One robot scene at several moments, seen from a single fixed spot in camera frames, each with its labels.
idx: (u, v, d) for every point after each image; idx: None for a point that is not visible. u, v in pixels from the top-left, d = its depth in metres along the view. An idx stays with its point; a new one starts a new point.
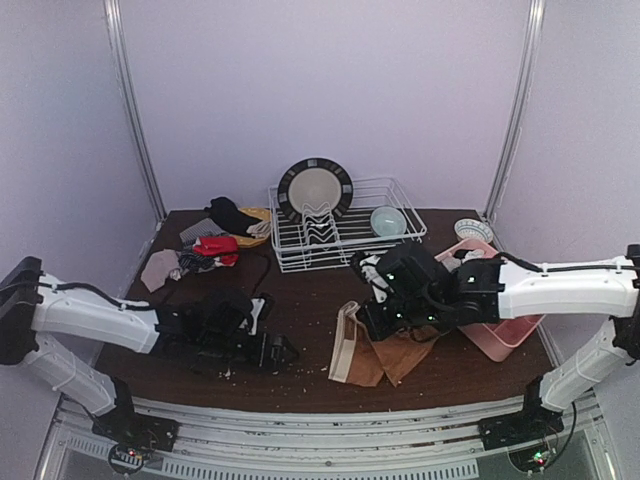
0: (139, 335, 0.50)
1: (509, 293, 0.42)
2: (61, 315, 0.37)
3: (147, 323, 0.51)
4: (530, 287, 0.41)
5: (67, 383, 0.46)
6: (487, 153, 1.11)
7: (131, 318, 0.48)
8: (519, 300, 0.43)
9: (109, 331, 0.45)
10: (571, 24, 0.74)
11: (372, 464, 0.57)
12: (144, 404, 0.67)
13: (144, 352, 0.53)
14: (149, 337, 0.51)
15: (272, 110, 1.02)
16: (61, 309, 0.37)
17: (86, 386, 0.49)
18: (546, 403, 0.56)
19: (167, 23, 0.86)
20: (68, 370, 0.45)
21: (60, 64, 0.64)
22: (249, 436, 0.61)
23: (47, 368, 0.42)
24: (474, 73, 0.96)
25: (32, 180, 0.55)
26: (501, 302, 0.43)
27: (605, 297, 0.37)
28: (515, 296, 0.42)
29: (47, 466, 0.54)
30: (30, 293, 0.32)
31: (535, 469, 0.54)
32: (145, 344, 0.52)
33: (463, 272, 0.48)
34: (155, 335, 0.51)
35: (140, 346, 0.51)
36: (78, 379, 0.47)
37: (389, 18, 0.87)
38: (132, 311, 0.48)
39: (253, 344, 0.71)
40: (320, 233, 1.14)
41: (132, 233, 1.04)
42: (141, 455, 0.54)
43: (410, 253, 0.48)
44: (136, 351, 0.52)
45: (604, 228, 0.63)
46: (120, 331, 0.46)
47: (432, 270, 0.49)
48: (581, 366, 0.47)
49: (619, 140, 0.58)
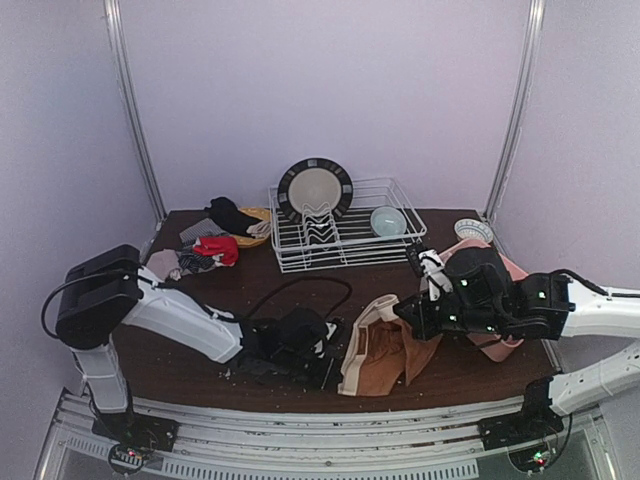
0: (221, 344, 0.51)
1: (577, 314, 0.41)
2: (161, 312, 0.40)
3: (229, 334, 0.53)
4: (597, 310, 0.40)
5: (101, 377, 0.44)
6: (487, 153, 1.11)
7: (219, 330, 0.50)
8: (580, 321, 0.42)
9: (196, 335, 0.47)
10: (571, 24, 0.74)
11: (372, 464, 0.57)
12: (145, 404, 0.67)
13: (218, 361, 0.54)
14: (231, 349, 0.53)
15: (272, 110, 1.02)
16: (160, 308, 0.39)
17: (113, 387, 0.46)
18: (555, 406, 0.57)
19: (167, 24, 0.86)
20: (107, 364, 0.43)
21: (59, 65, 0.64)
22: (249, 436, 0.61)
23: (91, 356, 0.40)
24: (474, 73, 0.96)
25: (32, 181, 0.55)
26: (567, 322, 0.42)
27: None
28: (581, 316, 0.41)
29: (47, 464, 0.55)
30: (133, 286, 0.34)
31: (535, 469, 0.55)
32: (221, 354, 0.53)
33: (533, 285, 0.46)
34: (237, 348, 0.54)
35: (218, 355, 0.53)
36: (113, 379, 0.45)
37: (388, 19, 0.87)
38: (220, 321, 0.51)
39: (318, 366, 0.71)
40: (320, 233, 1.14)
41: (132, 232, 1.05)
42: (141, 455, 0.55)
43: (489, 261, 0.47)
44: (213, 360, 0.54)
45: (604, 227, 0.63)
46: (203, 338, 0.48)
47: (505, 280, 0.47)
48: (605, 378, 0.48)
49: (620, 139, 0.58)
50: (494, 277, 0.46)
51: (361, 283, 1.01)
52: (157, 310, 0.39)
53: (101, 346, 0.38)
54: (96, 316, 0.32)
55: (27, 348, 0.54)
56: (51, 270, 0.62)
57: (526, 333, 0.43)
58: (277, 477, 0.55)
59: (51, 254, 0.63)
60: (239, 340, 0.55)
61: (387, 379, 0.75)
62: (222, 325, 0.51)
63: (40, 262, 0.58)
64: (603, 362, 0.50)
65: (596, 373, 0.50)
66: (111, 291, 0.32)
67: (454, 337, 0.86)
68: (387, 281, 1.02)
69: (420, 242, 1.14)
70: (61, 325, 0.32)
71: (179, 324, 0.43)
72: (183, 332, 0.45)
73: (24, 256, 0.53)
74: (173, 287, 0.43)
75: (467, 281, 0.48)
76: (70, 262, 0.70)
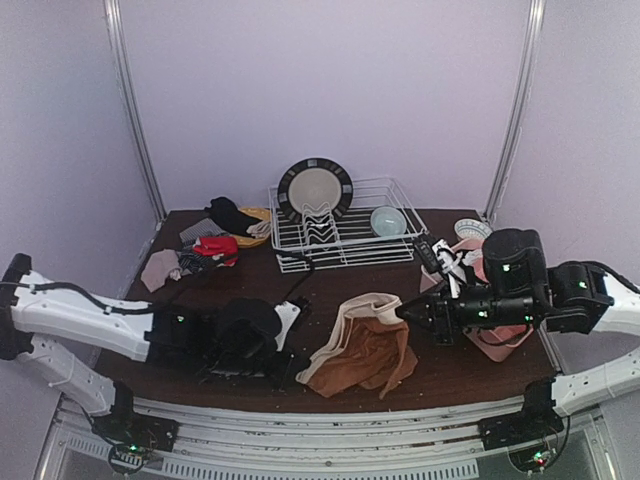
0: (127, 342, 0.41)
1: (617, 308, 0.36)
2: (40, 316, 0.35)
3: (136, 329, 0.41)
4: (632, 305, 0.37)
5: (61, 383, 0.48)
6: (487, 153, 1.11)
7: (116, 325, 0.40)
8: (613, 317, 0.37)
9: (92, 336, 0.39)
10: (571, 24, 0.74)
11: (372, 464, 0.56)
12: (145, 404, 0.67)
13: (140, 359, 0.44)
14: (142, 347, 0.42)
15: (272, 110, 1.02)
16: (32, 312, 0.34)
17: (81, 390, 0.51)
18: (558, 408, 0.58)
19: (167, 24, 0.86)
20: (61, 369, 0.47)
21: (60, 66, 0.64)
22: (249, 436, 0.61)
23: (42, 366, 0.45)
24: (474, 74, 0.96)
25: (32, 181, 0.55)
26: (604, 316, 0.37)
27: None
28: (618, 311, 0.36)
29: (47, 466, 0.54)
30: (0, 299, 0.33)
31: (535, 469, 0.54)
32: (138, 353, 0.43)
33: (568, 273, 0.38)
34: (147, 345, 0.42)
35: (134, 354, 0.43)
36: (72, 382, 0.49)
37: (389, 19, 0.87)
38: (121, 314, 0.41)
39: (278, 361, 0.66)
40: (320, 233, 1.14)
41: (132, 232, 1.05)
42: (141, 455, 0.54)
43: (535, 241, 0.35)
44: (133, 359, 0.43)
45: (604, 227, 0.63)
46: (107, 338, 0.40)
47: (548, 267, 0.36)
48: (610, 381, 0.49)
49: (619, 140, 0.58)
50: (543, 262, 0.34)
51: (361, 282, 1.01)
52: (33, 317, 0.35)
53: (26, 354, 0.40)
54: None
55: None
56: (50, 269, 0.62)
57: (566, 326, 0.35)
58: (277, 477, 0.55)
59: (51, 253, 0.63)
60: (148, 335, 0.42)
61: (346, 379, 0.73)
62: (129, 319, 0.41)
63: (39, 263, 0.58)
64: (607, 364, 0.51)
65: (600, 375, 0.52)
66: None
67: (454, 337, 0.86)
68: (387, 281, 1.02)
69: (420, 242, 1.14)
70: None
71: (65, 325, 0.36)
72: (77, 333, 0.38)
73: (24, 257, 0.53)
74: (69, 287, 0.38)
75: (509, 268, 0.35)
76: (69, 262, 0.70)
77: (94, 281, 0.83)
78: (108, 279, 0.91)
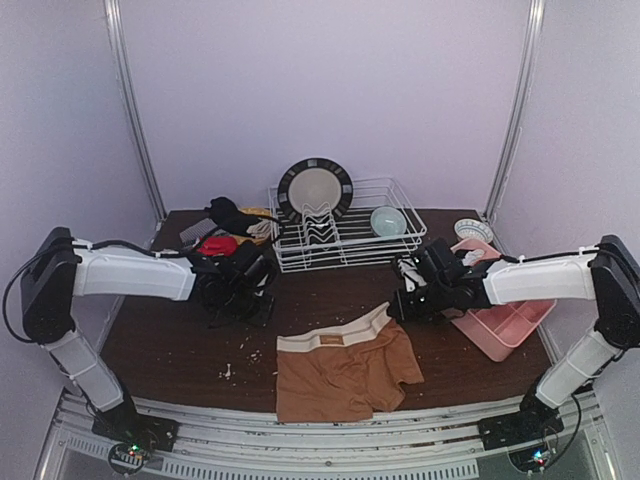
0: (176, 279, 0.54)
1: (491, 279, 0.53)
2: (111, 269, 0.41)
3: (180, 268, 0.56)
4: (508, 271, 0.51)
5: (83, 372, 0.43)
6: (487, 153, 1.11)
7: (166, 266, 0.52)
8: (502, 284, 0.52)
9: (149, 280, 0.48)
10: (571, 24, 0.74)
11: (373, 464, 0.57)
12: (144, 404, 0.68)
13: (184, 298, 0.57)
14: (188, 279, 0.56)
15: (272, 111, 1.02)
16: (109, 264, 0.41)
17: (103, 379, 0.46)
18: (541, 395, 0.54)
19: (167, 23, 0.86)
20: (86, 354, 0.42)
21: (58, 66, 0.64)
22: (249, 436, 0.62)
23: (66, 350, 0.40)
24: (474, 73, 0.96)
25: (31, 181, 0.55)
26: (487, 287, 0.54)
27: (573, 273, 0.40)
28: (498, 280, 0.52)
29: (47, 465, 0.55)
30: (69, 255, 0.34)
31: (535, 469, 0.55)
32: (183, 290, 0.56)
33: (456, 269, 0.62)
34: (193, 276, 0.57)
35: (178, 292, 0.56)
36: (97, 369, 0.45)
37: (389, 18, 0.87)
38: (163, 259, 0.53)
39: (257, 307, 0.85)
40: (320, 233, 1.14)
41: (132, 233, 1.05)
42: (141, 455, 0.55)
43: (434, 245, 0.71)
44: (177, 299, 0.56)
45: (603, 227, 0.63)
46: (155, 281, 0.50)
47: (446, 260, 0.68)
48: (571, 355, 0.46)
49: (620, 139, 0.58)
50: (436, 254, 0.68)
51: (361, 283, 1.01)
52: (103, 269, 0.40)
53: (71, 334, 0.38)
54: (51, 302, 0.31)
55: (27, 348, 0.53)
56: None
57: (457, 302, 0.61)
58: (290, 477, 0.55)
59: None
60: (192, 270, 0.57)
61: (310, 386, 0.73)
62: (168, 262, 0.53)
63: None
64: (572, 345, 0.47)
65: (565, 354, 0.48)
66: (52, 262, 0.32)
67: (454, 337, 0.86)
68: (386, 280, 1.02)
69: (420, 242, 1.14)
70: (29, 318, 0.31)
71: (132, 273, 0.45)
72: (136, 282, 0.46)
73: (24, 259, 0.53)
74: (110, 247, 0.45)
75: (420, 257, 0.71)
76: None
77: None
78: None
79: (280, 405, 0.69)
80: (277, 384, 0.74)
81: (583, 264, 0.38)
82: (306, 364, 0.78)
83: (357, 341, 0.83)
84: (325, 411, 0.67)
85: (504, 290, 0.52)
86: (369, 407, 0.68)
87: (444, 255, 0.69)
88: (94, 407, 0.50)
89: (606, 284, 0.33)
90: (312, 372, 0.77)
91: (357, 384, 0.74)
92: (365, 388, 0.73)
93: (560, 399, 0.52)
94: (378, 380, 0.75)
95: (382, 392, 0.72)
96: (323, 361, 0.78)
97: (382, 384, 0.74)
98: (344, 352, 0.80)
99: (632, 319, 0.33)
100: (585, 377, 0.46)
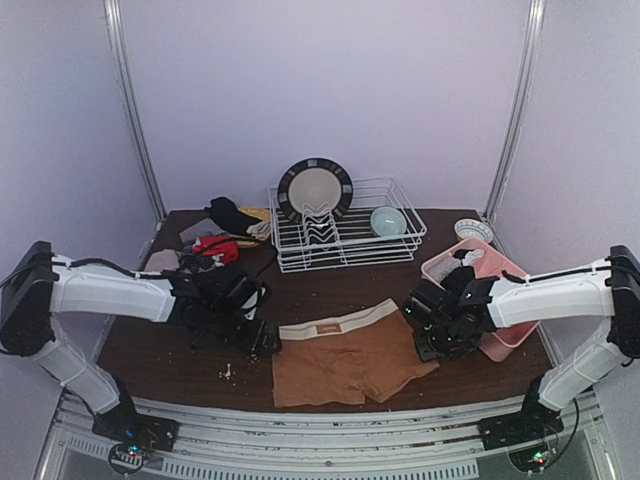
0: (154, 301, 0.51)
1: (496, 303, 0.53)
2: (81, 288, 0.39)
3: (161, 288, 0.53)
4: (513, 296, 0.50)
5: (74, 378, 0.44)
6: (486, 153, 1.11)
7: (146, 287, 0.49)
8: (507, 308, 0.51)
9: (125, 300, 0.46)
10: (571, 23, 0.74)
11: (373, 464, 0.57)
12: (144, 404, 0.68)
13: (163, 320, 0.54)
14: (167, 302, 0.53)
15: (272, 111, 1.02)
16: (79, 284, 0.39)
17: (94, 383, 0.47)
18: (543, 399, 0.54)
19: (166, 21, 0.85)
20: (73, 364, 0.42)
21: (58, 66, 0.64)
22: (249, 436, 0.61)
23: (51, 361, 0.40)
24: (474, 73, 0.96)
25: (31, 182, 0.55)
26: (492, 312, 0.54)
27: (590, 293, 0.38)
28: (502, 305, 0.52)
29: (47, 465, 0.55)
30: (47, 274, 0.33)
31: (535, 469, 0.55)
32: (162, 312, 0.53)
33: (451, 304, 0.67)
34: (173, 299, 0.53)
35: (157, 313, 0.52)
36: (87, 375, 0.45)
37: (389, 17, 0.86)
38: (145, 280, 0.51)
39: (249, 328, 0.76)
40: (320, 233, 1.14)
41: (132, 233, 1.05)
42: (141, 455, 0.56)
43: (420, 287, 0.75)
44: (156, 321, 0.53)
45: (603, 227, 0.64)
46: (132, 301, 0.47)
47: (438, 299, 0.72)
48: (577, 362, 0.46)
49: (619, 140, 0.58)
50: (425, 296, 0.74)
51: (361, 282, 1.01)
52: (78, 288, 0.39)
53: (52, 344, 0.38)
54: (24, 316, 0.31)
55: None
56: None
57: (465, 332, 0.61)
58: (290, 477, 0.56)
59: None
60: (171, 292, 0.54)
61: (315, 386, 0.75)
62: (148, 283, 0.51)
63: None
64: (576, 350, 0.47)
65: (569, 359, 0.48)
66: (30, 278, 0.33)
67: None
68: (386, 280, 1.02)
69: (420, 242, 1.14)
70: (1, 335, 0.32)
71: (104, 292, 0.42)
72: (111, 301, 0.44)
73: (25, 259, 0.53)
74: (89, 262, 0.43)
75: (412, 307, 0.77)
76: None
77: None
78: None
79: (279, 394, 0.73)
80: (267, 371, 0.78)
81: (600, 283, 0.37)
82: (310, 363, 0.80)
83: (354, 328, 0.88)
84: (306, 395, 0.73)
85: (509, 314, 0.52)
86: (360, 392, 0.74)
87: (434, 296, 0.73)
88: (90, 409, 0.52)
89: (626, 303, 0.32)
90: (306, 364, 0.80)
91: (354, 370, 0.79)
92: (363, 372, 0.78)
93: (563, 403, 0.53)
94: (379, 368, 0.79)
95: (379, 382, 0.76)
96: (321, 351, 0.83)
97: (377, 371, 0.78)
98: (341, 340, 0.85)
99: None
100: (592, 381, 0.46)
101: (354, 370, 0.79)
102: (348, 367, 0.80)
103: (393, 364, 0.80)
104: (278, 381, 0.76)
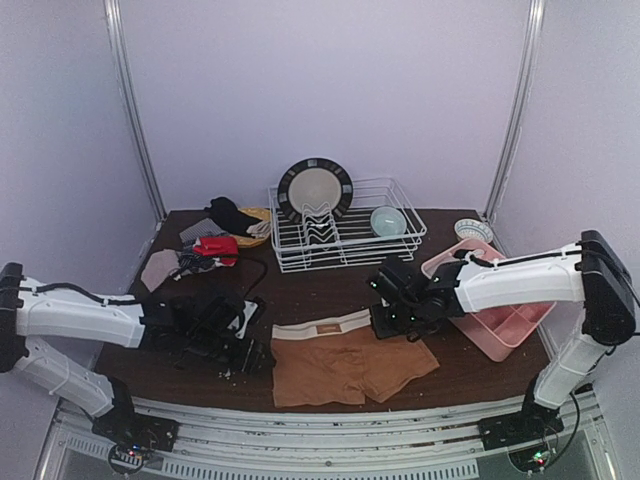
0: (124, 329, 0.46)
1: (464, 287, 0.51)
2: (49, 317, 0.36)
3: (131, 316, 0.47)
4: (481, 280, 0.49)
5: (62, 386, 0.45)
6: (487, 154, 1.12)
7: (115, 314, 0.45)
8: (475, 293, 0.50)
9: (95, 327, 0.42)
10: (571, 24, 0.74)
11: (373, 465, 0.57)
12: (144, 404, 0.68)
13: (133, 347, 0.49)
14: (136, 331, 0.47)
15: (272, 110, 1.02)
16: (46, 312, 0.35)
17: (83, 388, 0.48)
18: (539, 399, 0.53)
19: (166, 22, 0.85)
20: (57, 373, 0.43)
21: (58, 66, 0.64)
22: (249, 436, 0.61)
23: (39, 372, 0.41)
24: (473, 74, 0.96)
25: (31, 181, 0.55)
26: (460, 295, 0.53)
27: (560, 278, 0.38)
28: (470, 289, 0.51)
29: (47, 465, 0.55)
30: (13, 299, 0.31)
31: (535, 469, 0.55)
32: (132, 340, 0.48)
33: (418, 283, 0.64)
34: (142, 328, 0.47)
35: (127, 340, 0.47)
36: (73, 382, 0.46)
37: (389, 17, 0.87)
38: (114, 306, 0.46)
39: (238, 348, 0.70)
40: (320, 233, 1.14)
41: (132, 233, 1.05)
42: (141, 455, 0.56)
43: (387, 264, 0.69)
44: (126, 347, 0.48)
45: (603, 227, 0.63)
46: (103, 329, 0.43)
47: (406, 277, 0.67)
48: (562, 358, 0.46)
49: (619, 139, 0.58)
50: (394, 274, 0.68)
51: (361, 282, 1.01)
52: (45, 316, 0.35)
53: (24, 358, 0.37)
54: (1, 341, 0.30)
55: None
56: (51, 270, 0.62)
57: (431, 314, 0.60)
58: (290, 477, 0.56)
59: (52, 256, 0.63)
60: (142, 319, 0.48)
61: (315, 384, 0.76)
62: (116, 310, 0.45)
63: (40, 264, 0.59)
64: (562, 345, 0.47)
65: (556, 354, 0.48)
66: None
67: (454, 337, 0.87)
68: None
69: (420, 242, 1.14)
70: None
71: (76, 320, 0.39)
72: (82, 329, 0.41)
73: (25, 259, 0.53)
74: (57, 287, 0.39)
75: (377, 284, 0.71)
76: (69, 261, 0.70)
77: (96, 281, 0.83)
78: (110, 278, 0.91)
79: (279, 395, 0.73)
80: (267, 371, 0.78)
81: (569, 267, 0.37)
82: (310, 364, 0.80)
83: (354, 328, 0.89)
84: (306, 397, 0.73)
85: (478, 299, 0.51)
86: (360, 392, 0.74)
87: (403, 272, 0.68)
88: (87, 413, 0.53)
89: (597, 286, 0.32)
90: (305, 364, 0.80)
91: (355, 370, 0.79)
92: (362, 372, 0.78)
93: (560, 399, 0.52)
94: (379, 368, 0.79)
95: (379, 382, 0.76)
96: (321, 351, 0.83)
97: (378, 371, 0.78)
98: (341, 340, 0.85)
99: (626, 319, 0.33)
100: (582, 375, 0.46)
101: (355, 370, 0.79)
102: (348, 368, 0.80)
103: (394, 364, 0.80)
104: (278, 381, 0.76)
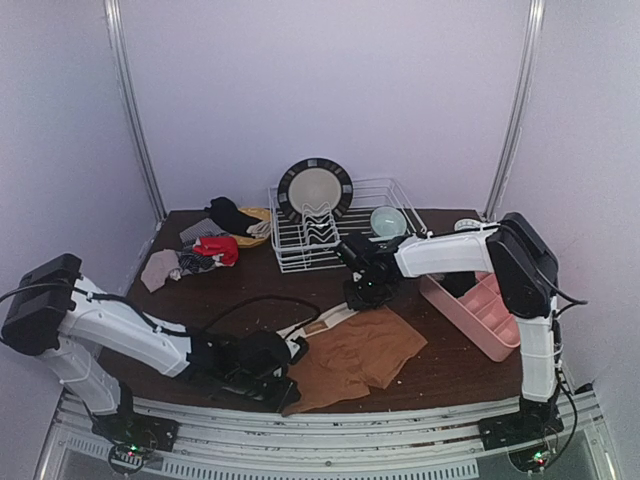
0: (165, 358, 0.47)
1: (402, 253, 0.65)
2: (96, 326, 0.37)
3: (176, 348, 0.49)
4: (415, 248, 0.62)
5: (76, 381, 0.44)
6: (487, 154, 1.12)
7: (163, 344, 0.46)
8: (410, 257, 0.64)
9: (138, 349, 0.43)
10: (571, 23, 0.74)
11: (373, 464, 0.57)
12: (144, 404, 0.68)
13: (167, 375, 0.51)
14: (178, 364, 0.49)
15: (272, 110, 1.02)
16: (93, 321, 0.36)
17: (94, 388, 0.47)
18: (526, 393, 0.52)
19: (166, 22, 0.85)
20: (79, 368, 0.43)
21: (57, 65, 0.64)
22: (249, 436, 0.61)
23: (62, 364, 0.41)
24: (472, 74, 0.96)
25: (31, 181, 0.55)
26: (401, 260, 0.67)
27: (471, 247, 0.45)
28: (406, 253, 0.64)
29: (47, 465, 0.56)
30: (65, 299, 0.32)
31: (535, 469, 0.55)
32: (171, 370, 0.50)
33: (370, 252, 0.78)
34: (185, 363, 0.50)
35: (165, 367, 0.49)
36: (90, 382, 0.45)
37: (389, 16, 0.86)
38: (165, 335, 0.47)
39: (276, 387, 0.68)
40: (320, 233, 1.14)
41: (132, 233, 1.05)
42: (141, 455, 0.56)
43: (349, 237, 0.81)
44: (162, 374, 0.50)
45: (603, 227, 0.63)
46: (144, 352, 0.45)
47: (362, 246, 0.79)
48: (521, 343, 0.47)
49: (619, 139, 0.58)
50: (354, 245, 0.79)
51: None
52: (91, 324, 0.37)
53: (54, 352, 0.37)
54: (32, 329, 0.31)
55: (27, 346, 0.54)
56: None
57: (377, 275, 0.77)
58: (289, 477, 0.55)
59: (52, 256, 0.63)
60: (187, 356, 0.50)
61: (317, 380, 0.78)
62: (166, 340, 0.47)
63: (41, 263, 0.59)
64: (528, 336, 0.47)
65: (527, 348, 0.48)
66: (44, 299, 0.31)
67: (454, 337, 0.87)
68: None
69: None
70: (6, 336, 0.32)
71: (123, 337, 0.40)
72: (126, 346, 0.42)
73: (25, 259, 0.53)
74: (116, 299, 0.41)
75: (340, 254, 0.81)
76: None
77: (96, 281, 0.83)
78: (110, 278, 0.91)
79: None
80: None
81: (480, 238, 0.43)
82: (310, 363, 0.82)
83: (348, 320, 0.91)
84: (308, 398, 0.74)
85: (412, 264, 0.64)
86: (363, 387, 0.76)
87: (360, 243, 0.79)
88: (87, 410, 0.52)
89: (500, 256, 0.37)
90: (305, 362, 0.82)
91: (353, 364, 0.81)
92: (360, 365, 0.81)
93: (549, 391, 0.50)
94: (376, 360, 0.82)
95: (378, 371, 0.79)
96: (321, 349, 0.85)
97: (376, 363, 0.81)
98: (337, 335, 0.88)
99: (531, 290, 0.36)
100: (546, 356, 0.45)
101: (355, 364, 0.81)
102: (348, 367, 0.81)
103: (393, 358, 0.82)
104: None
